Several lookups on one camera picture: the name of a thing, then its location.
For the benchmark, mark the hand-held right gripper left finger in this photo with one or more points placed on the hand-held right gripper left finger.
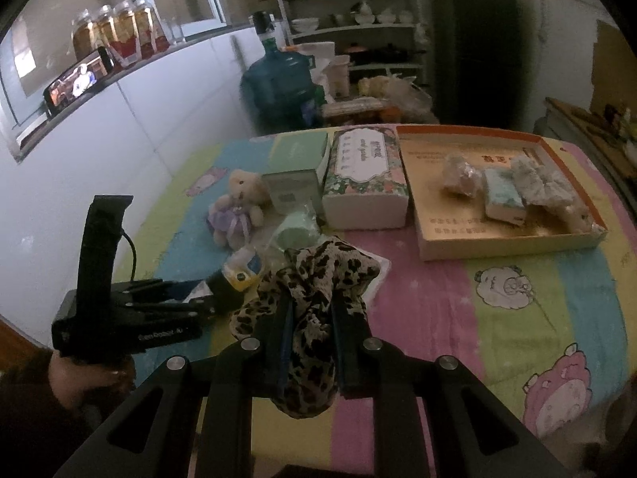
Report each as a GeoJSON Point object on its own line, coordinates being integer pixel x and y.
{"type": "Point", "coordinates": [271, 353]}

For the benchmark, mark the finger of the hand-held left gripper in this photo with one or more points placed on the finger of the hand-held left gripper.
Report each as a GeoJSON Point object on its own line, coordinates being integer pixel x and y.
{"type": "Point", "coordinates": [164, 312]}
{"type": "Point", "coordinates": [149, 289]}

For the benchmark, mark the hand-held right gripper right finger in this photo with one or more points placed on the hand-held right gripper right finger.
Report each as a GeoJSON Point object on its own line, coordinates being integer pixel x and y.
{"type": "Point", "coordinates": [348, 358]}

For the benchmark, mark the leopard print scrunchie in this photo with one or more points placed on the leopard print scrunchie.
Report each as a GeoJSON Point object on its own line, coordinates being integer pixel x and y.
{"type": "Point", "coordinates": [311, 338]}

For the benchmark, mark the yellow and white small packet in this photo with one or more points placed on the yellow and white small packet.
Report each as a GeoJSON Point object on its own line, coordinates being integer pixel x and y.
{"type": "Point", "coordinates": [244, 271]}

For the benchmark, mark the mint green puff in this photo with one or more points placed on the mint green puff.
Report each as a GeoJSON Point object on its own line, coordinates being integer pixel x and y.
{"type": "Point", "coordinates": [296, 236]}

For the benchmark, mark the cream teddy bear purple dress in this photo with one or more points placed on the cream teddy bear purple dress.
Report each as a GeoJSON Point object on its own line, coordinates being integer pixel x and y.
{"type": "Point", "coordinates": [239, 199]}

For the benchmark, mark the shallow orange-rimmed cardboard box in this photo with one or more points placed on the shallow orange-rimmed cardboard box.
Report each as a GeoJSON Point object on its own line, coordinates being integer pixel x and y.
{"type": "Point", "coordinates": [448, 219]}

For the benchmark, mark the small clear plastic bag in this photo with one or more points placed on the small clear plastic bag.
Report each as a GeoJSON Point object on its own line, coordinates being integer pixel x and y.
{"type": "Point", "coordinates": [463, 177]}

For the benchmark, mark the green and white tissue pack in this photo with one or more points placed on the green and white tissue pack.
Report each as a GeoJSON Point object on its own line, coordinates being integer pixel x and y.
{"type": "Point", "coordinates": [502, 194]}

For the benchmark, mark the white frilly scrunchie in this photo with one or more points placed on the white frilly scrunchie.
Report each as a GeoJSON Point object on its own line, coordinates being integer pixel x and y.
{"type": "Point", "coordinates": [540, 184]}

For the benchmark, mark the person's left forearm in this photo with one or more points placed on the person's left forearm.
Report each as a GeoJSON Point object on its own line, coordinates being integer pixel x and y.
{"type": "Point", "coordinates": [30, 423]}

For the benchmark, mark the person's left hand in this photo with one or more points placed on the person's left hand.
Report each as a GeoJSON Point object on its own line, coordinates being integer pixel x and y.
{"type": "Point", "coordinates": [79, 383]}

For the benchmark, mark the floral tissue box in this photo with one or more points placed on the floral tissue box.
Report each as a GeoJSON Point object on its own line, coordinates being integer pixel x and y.
{"type": "Point", "coordinates": [358, 159]}

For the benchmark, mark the mint green carton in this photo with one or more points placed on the mint green carton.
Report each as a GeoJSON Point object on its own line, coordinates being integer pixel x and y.
{"type": "Point", "coordinates": [298, 152]}

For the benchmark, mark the smartphone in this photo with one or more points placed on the smartphone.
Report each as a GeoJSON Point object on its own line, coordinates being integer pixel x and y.
{"type": "Point", "coordinates": [74, 82]}

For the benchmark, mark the blue water jug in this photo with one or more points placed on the blue water jug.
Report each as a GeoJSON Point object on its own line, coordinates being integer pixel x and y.
{"type": "Point", "coordinates": [278, 79]}

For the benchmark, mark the flat food carton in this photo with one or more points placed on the flat food carton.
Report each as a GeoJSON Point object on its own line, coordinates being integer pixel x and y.
{"type": "Point", "coordinates": [353, 106]}

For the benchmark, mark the clear drinking glass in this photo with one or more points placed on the clear drinking glass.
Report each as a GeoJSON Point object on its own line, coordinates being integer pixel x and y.
{"type": "Point", "coordinates": [174, 30]}

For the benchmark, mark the clear plastic bag of food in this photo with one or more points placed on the clear plastic bag of food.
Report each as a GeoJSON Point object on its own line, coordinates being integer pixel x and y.
{"type": "Point", "coordinates": [403, 94]}

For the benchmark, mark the white sack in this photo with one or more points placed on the white sack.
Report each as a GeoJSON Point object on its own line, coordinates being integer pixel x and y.
{"type": "Point", "coordinates": [318, 55]}

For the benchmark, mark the water jug pump dispenser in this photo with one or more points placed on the water jug pump dispenser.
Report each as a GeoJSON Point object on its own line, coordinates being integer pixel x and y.
{"type": "Point", "coordinates": [263, 22]}

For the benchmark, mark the white shelf bowl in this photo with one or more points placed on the white shelf bowl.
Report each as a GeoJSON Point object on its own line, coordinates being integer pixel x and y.
{"type": "Point", "coordinates": [304, 25]}

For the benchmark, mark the black pot with red lid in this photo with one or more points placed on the black pot with red lid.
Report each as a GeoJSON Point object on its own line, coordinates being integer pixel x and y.
{"type": "Point", "coordinates": [357, 52]}

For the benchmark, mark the wooden counter with bottles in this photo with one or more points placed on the wooden counter with bottles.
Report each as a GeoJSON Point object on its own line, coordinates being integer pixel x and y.
{"type": "Point", "coordinates": [562, 129]}

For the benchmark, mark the wooden cutting board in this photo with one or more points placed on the wooden cutting board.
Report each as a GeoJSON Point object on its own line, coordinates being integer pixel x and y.
{"type": "Point", "coordinates": [572, 112]}

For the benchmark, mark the black refrigerator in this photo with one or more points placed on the black refrigerator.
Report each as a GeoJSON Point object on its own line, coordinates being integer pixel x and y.
{"type": "Point", "coordinates": [473, 45]}

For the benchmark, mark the row of condiment bottles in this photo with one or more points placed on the row of condiment bottles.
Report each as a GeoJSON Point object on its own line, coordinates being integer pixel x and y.
{"type": "Point", "coordinates": [622, 119]}

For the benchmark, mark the cardboard wall panel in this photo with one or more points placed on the cardboard wall panel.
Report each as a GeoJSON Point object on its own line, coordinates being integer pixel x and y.
{"type": "Point", "coordinates": [617, 69]}

